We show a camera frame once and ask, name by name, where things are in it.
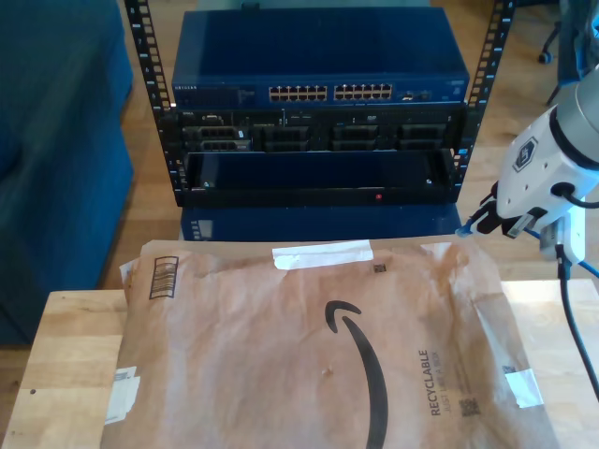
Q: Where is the black rack server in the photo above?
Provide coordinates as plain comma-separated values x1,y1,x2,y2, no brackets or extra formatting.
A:
158,108,469,153

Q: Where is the brown paper mailer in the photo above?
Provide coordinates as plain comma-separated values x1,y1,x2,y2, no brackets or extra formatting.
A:
99,239,561,449

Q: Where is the blue network switch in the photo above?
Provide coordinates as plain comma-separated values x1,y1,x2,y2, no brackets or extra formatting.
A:
170,7,471,111

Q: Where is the black equipment rack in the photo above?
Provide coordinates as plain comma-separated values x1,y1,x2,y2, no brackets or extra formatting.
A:
123,0,517,210

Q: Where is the blue flat device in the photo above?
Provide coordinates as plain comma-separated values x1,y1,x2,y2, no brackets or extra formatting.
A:
180,203,464,243

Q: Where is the blue network cable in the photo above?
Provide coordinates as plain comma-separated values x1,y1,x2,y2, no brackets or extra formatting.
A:
454,223,599,278

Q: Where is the dark chair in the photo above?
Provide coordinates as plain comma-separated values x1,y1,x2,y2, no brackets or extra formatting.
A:
545,0,599,107

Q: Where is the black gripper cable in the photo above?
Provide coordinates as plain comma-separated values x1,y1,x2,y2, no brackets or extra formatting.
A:
550,181,599,210

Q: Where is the blue sofa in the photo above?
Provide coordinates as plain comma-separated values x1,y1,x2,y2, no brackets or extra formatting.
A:
0,0,137,350

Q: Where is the office chair caster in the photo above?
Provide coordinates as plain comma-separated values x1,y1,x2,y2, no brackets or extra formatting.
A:
536,21,562,65

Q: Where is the black camera cable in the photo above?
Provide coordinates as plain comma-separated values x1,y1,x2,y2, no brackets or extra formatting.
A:
554,242,599,392

